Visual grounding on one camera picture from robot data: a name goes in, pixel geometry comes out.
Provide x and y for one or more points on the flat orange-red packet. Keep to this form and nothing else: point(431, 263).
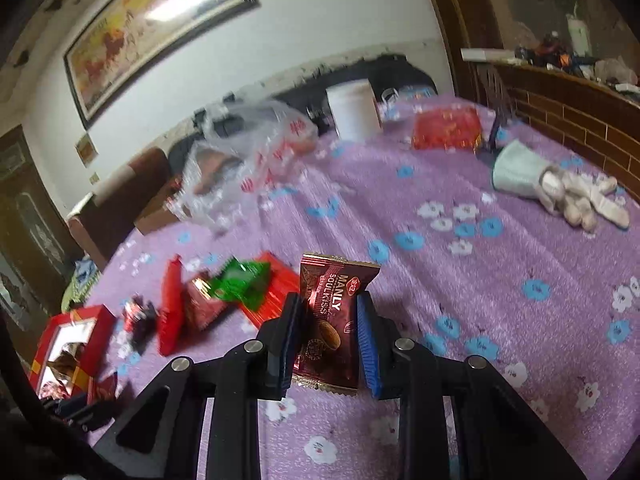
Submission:
point(274, 302)

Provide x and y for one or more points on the framed wall painting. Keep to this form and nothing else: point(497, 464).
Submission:
point(150, 25)

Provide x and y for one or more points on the red snack packet gold print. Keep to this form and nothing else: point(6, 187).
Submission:
point(202, 302)

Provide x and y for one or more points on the white cylindrical container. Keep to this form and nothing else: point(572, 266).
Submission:
point(354, 110)

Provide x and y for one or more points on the dark wooden door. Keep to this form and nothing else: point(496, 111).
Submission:
point(30, 210)

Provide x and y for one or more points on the white bottle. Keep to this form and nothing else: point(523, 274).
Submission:
point(578, 35)

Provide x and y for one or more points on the dark red almond snack packet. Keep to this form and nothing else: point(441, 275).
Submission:
point(327, 320)

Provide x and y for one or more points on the clear plastic bag red print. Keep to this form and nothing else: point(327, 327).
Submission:
point(240, 160)

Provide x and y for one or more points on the red packet far right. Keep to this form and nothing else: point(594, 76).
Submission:
point(445, 130)

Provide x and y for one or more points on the pile of counter clutter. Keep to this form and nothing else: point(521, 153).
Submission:
point(555, 52)

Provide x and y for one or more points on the brown sofa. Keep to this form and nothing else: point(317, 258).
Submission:
point(115, 200)

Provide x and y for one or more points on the purple floral tablecloth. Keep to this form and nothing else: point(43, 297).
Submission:
point(450, 285)

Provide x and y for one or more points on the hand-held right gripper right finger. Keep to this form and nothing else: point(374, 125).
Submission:
point(369, 345)

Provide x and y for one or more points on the yellow wall sticker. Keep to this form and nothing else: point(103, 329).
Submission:
point(85, 150)

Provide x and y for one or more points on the brick counter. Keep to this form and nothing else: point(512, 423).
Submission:
point(575, 120)

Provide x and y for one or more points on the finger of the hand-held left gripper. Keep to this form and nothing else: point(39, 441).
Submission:
point(75, 410)

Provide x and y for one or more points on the red snack bag bottom left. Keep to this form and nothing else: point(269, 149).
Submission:
point(100, 325)

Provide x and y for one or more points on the flat white box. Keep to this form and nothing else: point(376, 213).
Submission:
point(487, 54)

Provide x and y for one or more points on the small dark wrapped candy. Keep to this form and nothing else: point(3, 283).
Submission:
point(139, 317)

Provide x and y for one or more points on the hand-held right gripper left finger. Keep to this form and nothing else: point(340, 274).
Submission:
point(286, 345)

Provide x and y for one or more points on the green snack packet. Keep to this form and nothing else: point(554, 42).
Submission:
point(242, 285)

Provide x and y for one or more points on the plush doll green dress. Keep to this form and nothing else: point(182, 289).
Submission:
point(520, 172)

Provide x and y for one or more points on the clear glass cup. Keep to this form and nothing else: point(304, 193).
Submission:
point(390, 102)

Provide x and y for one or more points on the green patterned cloth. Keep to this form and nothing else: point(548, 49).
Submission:
point(80, 282)

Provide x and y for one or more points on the wooden chair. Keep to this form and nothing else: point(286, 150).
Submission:
point(492, 85)

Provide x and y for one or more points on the long glossy red packet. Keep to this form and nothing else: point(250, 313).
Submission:
point(170, 310)

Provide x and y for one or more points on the wooden door frame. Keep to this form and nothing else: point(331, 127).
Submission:
point(460, 20)

